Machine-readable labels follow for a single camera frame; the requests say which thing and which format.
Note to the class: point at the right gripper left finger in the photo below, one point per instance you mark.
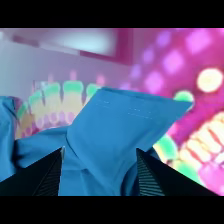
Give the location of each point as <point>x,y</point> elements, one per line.
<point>40,178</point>

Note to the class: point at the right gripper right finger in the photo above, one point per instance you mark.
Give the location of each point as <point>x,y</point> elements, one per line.
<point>156,180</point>

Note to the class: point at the blue shirt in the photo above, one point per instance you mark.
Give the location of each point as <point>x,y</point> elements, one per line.
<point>110,140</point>

